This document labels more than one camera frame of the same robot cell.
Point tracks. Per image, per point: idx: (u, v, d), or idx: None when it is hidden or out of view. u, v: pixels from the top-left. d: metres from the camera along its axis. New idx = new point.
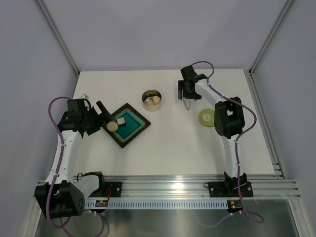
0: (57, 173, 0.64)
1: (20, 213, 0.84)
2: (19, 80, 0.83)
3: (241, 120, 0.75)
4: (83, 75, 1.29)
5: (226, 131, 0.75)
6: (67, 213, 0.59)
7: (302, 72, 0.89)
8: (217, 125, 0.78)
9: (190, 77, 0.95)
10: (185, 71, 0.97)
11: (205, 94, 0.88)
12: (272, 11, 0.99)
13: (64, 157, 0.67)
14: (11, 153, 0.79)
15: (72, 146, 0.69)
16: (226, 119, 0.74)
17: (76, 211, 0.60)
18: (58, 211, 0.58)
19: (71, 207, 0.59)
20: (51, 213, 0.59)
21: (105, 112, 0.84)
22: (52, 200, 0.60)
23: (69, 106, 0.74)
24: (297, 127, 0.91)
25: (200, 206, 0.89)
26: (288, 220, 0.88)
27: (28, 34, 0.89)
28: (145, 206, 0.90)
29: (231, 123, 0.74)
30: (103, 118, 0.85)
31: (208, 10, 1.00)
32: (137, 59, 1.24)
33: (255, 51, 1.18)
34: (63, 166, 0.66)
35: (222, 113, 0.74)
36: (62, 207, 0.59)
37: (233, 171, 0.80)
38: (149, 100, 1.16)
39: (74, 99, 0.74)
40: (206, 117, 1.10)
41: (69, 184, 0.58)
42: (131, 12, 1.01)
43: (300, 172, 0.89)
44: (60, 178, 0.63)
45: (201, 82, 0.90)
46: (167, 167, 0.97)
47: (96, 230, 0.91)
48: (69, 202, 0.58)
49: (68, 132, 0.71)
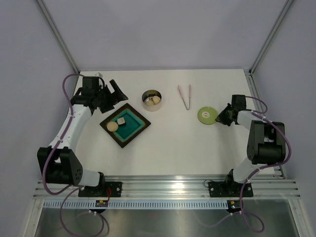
0: (60, 138, 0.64)
1: (20, 213, 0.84)
2: (19, 80, 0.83)
3: (280, 152, 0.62)
4: (83, 75, 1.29)
5: (257, 155, 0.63)
6: (63, 180, 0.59)
7: (302, 71, 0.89)
8: (249, 148, 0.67)
9: (237, 108, 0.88)
10: (235, 99, 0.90)
11: (246, 122, 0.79)
12: (272, 11, 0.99)
13: (71, 126, 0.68)
14: (11, 152, 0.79)
15: (80, 118, 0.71)
16: (260, 140, 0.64)
17: (73, 179, 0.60)
18: (55, 177, 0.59)
19: (68, 175, 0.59)
20: (48, 176, 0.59)
21: (118, 92, 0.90)
22: (51, 164, 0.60)
23: (84, 83, 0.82)
24: (297, 128, 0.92)
25: (200, 206, 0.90)
26: (288, 220, 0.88)
27: (28, 33, 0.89)
28: (145, 206, 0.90)
29: (267, 148, 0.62)
30: (115, 97, 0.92)
31: (208, 10, 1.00)
32: (137, 59, 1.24)
33: (255, 51, 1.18)
34: (68, 135, 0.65)
35: (257, 132, 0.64)
36: (60, 174, 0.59)
37: (240, 179, 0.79)
38: (149, 100, 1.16)
39: (89, 77, 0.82)
40: (205, 115, 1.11)
41: (69, 151, 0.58)
42: (131, 12, 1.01)
43: (300, 172, 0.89)
44: (63, 144, 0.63)
45: (246, 111, 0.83)
46: (166, 167, 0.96)
47: (96, 230, 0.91)
48: (68, 169, 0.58)
49: (78, 106, 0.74)
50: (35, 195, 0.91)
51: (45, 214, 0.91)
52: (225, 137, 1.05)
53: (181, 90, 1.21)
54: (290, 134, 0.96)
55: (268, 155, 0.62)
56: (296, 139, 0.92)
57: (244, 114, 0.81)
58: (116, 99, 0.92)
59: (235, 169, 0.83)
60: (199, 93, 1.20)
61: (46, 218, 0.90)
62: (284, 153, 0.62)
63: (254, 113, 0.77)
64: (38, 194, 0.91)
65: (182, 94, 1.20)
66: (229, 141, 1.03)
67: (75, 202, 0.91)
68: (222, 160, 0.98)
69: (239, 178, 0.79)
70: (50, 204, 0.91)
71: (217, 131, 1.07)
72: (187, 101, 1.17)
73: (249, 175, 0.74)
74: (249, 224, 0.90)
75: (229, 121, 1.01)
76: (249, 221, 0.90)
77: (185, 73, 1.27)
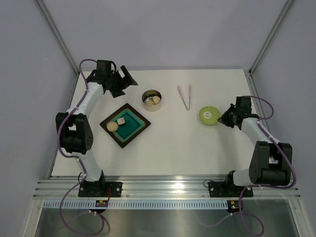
0: (76, 107, 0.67)
1: (20, 212, 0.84)
2: (19, 80, 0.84)
3: (284, 175, 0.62)
4: (83, 75, 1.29)
5: (260, 180, 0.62)
6: (76, 145, 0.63)
7: (302, 71, 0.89)
8: (252, 168, 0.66)
9: (242, 111, 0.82)
10: (240, 102, 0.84)
11: (251, 132, 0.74)
12: (272, 11, 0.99)
13: (86, 98, 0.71)
14: (11, 152, 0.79)
15: (94, 93, 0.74)
16: (264, 164, 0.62)
17: (85, 145, 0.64)
18: (69, 141, 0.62)
19: (81, 139, 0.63)
20: (62, 140, 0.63)
21: (128, 77, 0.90)
22: (65, 129, 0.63)
23: (98, 65, 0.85)
24: (297, 128, 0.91)
25: (200, 206, 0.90)
26: (288, 220, 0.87)
27: (28, 34, 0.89)
28: (145, 206, 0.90)
29: (271, 173, 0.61)
30: (125, 81, 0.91)
31: (208, 9, 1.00)
32: (137, 59, 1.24)
33: (255, 51, 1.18)
34: (83, 105, 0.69)
35: (262, 155, 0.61)
36: (74, 138, 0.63)
37: (238, 182, 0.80)
38: (149, 100, 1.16)
39: (103, 60, 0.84)
40: (206, 115, 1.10)
41: (84, 116, 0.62)
42: (131, 12, 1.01)
43: (300, 172, 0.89)
44: (79, 111, 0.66)
45: (251, 118, 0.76)
46: (166, 167, 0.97)
47: (96, 227, 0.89)
48: (82, 133, 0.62)
49: (92, 83, 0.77)
50: (35, 195, 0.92)
51: (44, 215, 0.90)
52: (225, 137, 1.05)
53: (181, 90, 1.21)
54: (290, 134, 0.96)
55: (271, 180, 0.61)
56: (296, 139, 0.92)
57: (249, 124, 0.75)
58: (126, 83, 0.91)
59: (237, 171, 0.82)
60: (200, 93, 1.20)
61: (45, 218, 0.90)
62: (288, 179, 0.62)
63: (259, 125, 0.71)
64: (39, 194, 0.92)
65: (182, 94, 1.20)
66: (229, 141, 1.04)
67: (75, 202, 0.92)
68: (222, 159, 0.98)
69: (238, 181, 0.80)
70: (50, 204, 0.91)
71: (217, 131, 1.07)
72: (187, 101, 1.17)
73: (250, 184, 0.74)
74: (249, 228, 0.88)
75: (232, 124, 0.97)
76: (248, 225, 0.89)
77: (184, 73, 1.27)
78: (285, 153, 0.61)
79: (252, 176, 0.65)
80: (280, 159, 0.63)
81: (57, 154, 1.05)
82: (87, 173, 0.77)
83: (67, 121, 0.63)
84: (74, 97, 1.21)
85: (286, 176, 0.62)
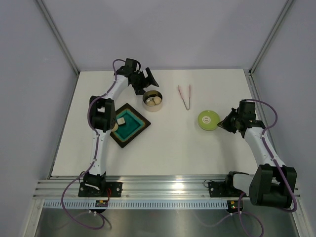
0: (106, 93, 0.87)
1: (20, 212, 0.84)
2: (19, 80, 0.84)
3: (285, 199, 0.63)
4: (83, 75, 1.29)
5: (259, 202, 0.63)
6: (102, 123, 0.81)
7: (302, 71, 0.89)
8: (252, 188, 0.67)
9: (246, 117, 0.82)
10: (244, 107, 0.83)
11: (254, 145, 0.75)
12: (272, 12, 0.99)
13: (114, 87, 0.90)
14: (11, 152, 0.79)
15: (120, 85, 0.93)
16: (266, 189, 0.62)
17: (109, 124, 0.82)
18: (98, 119, 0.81)
19: (107, 119, 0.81)
20: (92, 117, 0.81)
21: (150, 78, 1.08)
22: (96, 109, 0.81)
23: (127, 62, 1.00)
24: (297, 128, 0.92)
25: (200, 206, 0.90)
26: (288, 220, 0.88)
27: (28, 34, 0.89)
28: (144, 206, 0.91)
29: (271, 197, 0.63)
30: (147, 81, 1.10)
31: (208, 9, 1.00)
32: (138, 59, 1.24)
33: (255, 51, 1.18)
34: (112, 92, 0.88)
35: (264, 181, 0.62)
36: (101, 118, 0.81)
37: (237, 185, 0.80)
38: (149, 100, 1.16)
39: (132, 59, 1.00)
40: (205, 120, 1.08)
41: (112, 101, 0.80)
42: (130, 12, 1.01)
43: (300, 172, 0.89)
44: (108, 97, 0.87)
45: (256, 130, 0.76)
46: (166, 167, 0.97)
47: (98, 222, 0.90)
48: (108, 114, 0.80)
49: (121, 75, 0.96)
50: (35, 195, 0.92)
51: (45, 214, 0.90)
52: (224, 139, 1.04)
53: (181, 90, 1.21)
54: (291, 134, 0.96)
55: (271, 204, 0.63)
56: (297, 139, 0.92)
57: (253, 137, 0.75)
58: (147, 83, 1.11)
59: (237, 174, 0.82)
60: (200, 93, 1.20)
61: (45, 218, 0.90)
62: (289, 203, 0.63)
63: (264, 141, 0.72)
64: (38, 194, 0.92)
65: (182, 94, 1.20)
66: (228, 141, 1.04)
67: (75, 202, 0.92)
68: (221, 161, 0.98)
69: (237, 184, 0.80)
70: (50, 204, 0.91)
71: (216, 132, 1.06)
72: (187, 101, 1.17)
73: (247, 189, 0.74)
74: (248, 230, 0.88)
75: (235, 129, 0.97)
76: (247, 227, 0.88)
77: (184, 73, 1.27)
78: (288, 178, 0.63)
79: (251, 196, 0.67)
80: (282, 182, 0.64)
81: (56, 154, 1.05)
82: (96, 159, 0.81)
83: (98, 103, 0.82)
84: (74, 97, 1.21)
85: (287, 200, 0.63)
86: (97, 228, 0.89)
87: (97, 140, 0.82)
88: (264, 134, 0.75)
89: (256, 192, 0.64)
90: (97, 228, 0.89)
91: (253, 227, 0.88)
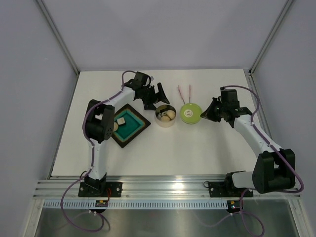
0: (109, 99, 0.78)
1: (21, 212, 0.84)
2: (19, 80, 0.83)
3: (289, 180, 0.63)
4: (83, 75, 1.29)
5: (267, 190, 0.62)
6: (97, 131, 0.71)
7: (302, 72, 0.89)
8: (256, 177, 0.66)
9: (231, 106, 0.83)
10: (227, 97, 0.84)
11: (246, 134, 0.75)
12: (272, 12, 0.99)
13: (119, 97, 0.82)
14: (11, 152, 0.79)
15: (126, 95, 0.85)
16: (269, 175, 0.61)
17: (103, 134, 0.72)
18: (93, 126, 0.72)
19: (102, 127, 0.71)
20: (87, 123, 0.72)
21: (161, 93, 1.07)
22: (93, 115, 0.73)
23: (136, 76, 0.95)
24: (297, 128, 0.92)
25: (200, 206, 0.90)
26: (288, 219, 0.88)
27: (28, 34, 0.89)
28: (144, 206, 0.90)
29: (276, 181, 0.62)
30: (157, 97, 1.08)
31: (208, 9, 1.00)
32: (138, 59, 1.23)
33: (255, 51, 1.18)
34: (115, 100, 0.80)
35: (266, 167, 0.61)
36: (97, 125, 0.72)
37: (239, 184, 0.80)
38: (163, 116, 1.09)
39: (141, 73, 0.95)
40: (187, 113, 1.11)
41: (112, 108, 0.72)
42: (130, 12, 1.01)
43: (300, 172, 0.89)
44: (109, 103, 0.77)
45: (244, 118, 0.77)
46: (166, 167, 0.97)
47: (98, 224, 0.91)
48: (105, 122, 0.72)
49: (128, 88, 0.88)
50: (35, 195, 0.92)
51: (45, 214, 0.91)
52: (224, 138, 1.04)
53: (181, 90, 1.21)
54: (291, 134, 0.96)
55: (278, 188, 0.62)
56: (297, 139, 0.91)
57: (243, 125, 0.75)
58: (157, 99, 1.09)
59: (235, 175, 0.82)
60: (200, 93, 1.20)
61: (46, 218, 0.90)
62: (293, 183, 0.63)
63: (255, 127, 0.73)
64: (39, 194, 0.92)
65: (182, 94, 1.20)
66: (227, 140, 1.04)
67: (75, 202, 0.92)
68: (220, 160, 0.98)
69: (238, 183, 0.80)
70: (50, 204, 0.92)
71: (213, 129, 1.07)
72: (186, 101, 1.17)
73: (250, 186, 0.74)
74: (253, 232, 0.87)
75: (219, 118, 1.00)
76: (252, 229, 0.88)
77: (184, 73, 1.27)
78: (287, 160, 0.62)
79: (256, 185, 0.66)
80: (282, 165, 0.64)
81: (57, 153, 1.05)
82: (93, 166, 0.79)
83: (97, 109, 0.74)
84: (75, 97, 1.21)
85: (291, 181, 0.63)
86: (96, 230, 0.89)
87: (93, 149, 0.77)
88: (254, 122, 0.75)
89: (261, 180, 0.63)
90: (96, 230, 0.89)
91: (255, 227, 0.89)
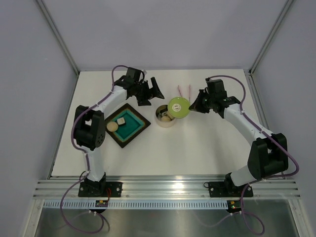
0: (98, 104, 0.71)
1: (21, 212, 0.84)
2: (19, 80, 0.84)
3: (283, 163, 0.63)
4: (83, 75, 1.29)
5: (264, 176, 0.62)
6: (87, 138, 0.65)
7: (302, 71, 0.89)
8: (252, 165, 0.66)
9: (219, 97, 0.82)
10: (215, 87, 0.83)
11: (237, 123, 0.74)
12: (272, 12, 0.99)
13: (108, 98, 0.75)
14: (11, 152, 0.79)
15: (117, 97, 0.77)
16: (264, 160, 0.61)
17: (94, 141, 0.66)
18: (82, 134, 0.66)
19: (93, 135, 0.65)
20: (76, 131, 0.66)
21: (155, 88, 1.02)
22: (81, 122, 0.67)
23: (128, 72, 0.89)
24: (297, 128, 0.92)
25: (200, 206, 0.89)
26: (288, 219, 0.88)
27: (28, 34, 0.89)
28: (144, 206, 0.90)
29: (271, 166, 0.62)
30: (151, 93, 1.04)
31: (208, 9, 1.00)
32: (138, 59, 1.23)
33: (255, 51, 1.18)
34: (104, 103, 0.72)
35: (261, 154, 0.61)
36: (87, 133, 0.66)
37: (240, 183, 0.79)
38: (163, 116, 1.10)
39: (134, 68, 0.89)
40: (176, 108, 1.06)
41: (101, 114, 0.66)
42: (130, 12, 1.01)
43: (300, 172, 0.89)
44: (98, 109, 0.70)
45: (233, 107, 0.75)
46: (166, 167, 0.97)
47: (96, 225, 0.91)
48: (95, 129, 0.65)
49: (119, 87, 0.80)
50: (35, 195, 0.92)
51: (45, 214, 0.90)
52: (225, 139, 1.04)
53: (181, 90, 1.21)
54: (291, 134, 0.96)
55: (273, 172, 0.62)
56: (297, 138, 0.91)
57: (233, 115, 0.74)
58: (151, 95, 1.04)
59: (233, 174, 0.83)
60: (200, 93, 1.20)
61: (46, 218, 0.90)
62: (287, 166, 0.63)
63: (244, 115, 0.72)
64: (38, 194, 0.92)
65: (182, 94, 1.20)
66: (224, 138, 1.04)
67: (75, 202, 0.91)
68: (218, 159, 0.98)
69: (238, 181, 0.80)
70: (50, 204, 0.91)
71: (211, 128, 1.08)
72: None
73: (250, 181, 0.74)
74: (257, 231, 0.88)
75: (208, 109, 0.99)
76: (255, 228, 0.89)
77: (184, 73, 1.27)
78: (281, 143, 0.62)
79: (253, 172, 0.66)
80: (275, 149, 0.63)
81: (57, 153, 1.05)
82: (90, 170, 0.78)
83: (86, 115, 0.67)
84: (75, 97, 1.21)
85: (285, 163, 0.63)
86: (96, 231, 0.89)
87: (87, 156, 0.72)
88: (243, 110, 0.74)
89: (257, 166, 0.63)
90: (96, 231, 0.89)
91: (255, 225, 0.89)
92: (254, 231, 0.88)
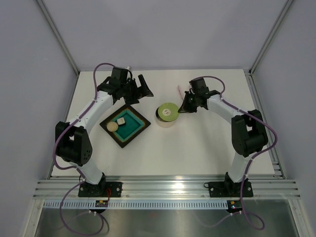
0: (78, 118, 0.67)
1: (21, 212, 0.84)
2: (19, 80, 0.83)
3: (263, 137, 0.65)
4: (84, 75, 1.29)
5: (247, 149, 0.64)
6: (71, 156, 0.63)
7: (302, 71, 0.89)
8: (235, 142, 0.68)
9: (202, 92, 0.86)
10: (196, 85, 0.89)
11: (219, 109, 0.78)
12: (272, 11, 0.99)
13: (91, 109, 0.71)
14: (11, 152, 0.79)
15: (101, 104, 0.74)
16: (245, 135, 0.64)
17: (80, 158, 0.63)
18: (66, 151, 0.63)
19: (78, 152, 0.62)
20: (59, 148, 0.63)
21: (144, 87, 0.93)
22: (63, 139, 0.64)
23: (113, 73, 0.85)
24: (297, 127, 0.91)
25: (200, 206, 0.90)
26: (288, 220, 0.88)
27: (27, 34, 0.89)
28: (144, 206, 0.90)
29: (252, 139, 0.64)
30: (140, 91, 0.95)
31: (208, 9, 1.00)
32: (138, 59, 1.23)
33: (255, 51, 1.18)
34: (86, 116, 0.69)
35: (240, 129, 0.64)
36: (71, 149, 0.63)
37: (238, 177, 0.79)
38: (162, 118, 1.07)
39: (119, 68, 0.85)
40: (167, 112, 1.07)
41: (83, 131, 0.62)
42: (130, 12, 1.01)
43: (300, 172, 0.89)
44: (80, 124, 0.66)
45: (214, 97, 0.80)
46: (166, 167, 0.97)
47: (96, 227, 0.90)
48: (78, 147, 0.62)
49: (102, 93, 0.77)
50: (35, 195, 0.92)
51: (45, 214, 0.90)
52: (227, 139, 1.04)
53: (181, 90, 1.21)
54: (291, 134, 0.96)
55: (256, 146, 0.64)
56: (297, 139, 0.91)
57: (214, 102, 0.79)
58: (140, 94, 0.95)
59: (229, 170, 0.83)
60: None
61: (46, 218, 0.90)
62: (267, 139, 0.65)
63: (224, 100, 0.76)
64: (39, 194, 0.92)
65: (182, 94, 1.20)
66: (221, 138, 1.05)
67: (74, 202, 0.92)
68: (217, 159, 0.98)
69: (234, 176, 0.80)
70: (50, 204, 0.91)
71: (208, 127, 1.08)
72: None
73: (245, 170, 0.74)
74: (259, 227, 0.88)
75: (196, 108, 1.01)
76: (256, 224, 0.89)
77: (184, 73, 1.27)
78: (257, 117, 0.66)
79: (238, 149, 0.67)
80: (254, 125, 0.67)
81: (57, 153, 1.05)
82: (86, 178, 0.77)
83: (68, 131, 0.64)
84: (74, 97, 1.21)
85: (264, 137, 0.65)
86: (95, 233, 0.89)
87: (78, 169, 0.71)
88: (222, 97, 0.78)
89: (239, 142, 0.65)
90: (95, 233, 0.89)
91: (255, 222, 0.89)
92: (256, 227, 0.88)
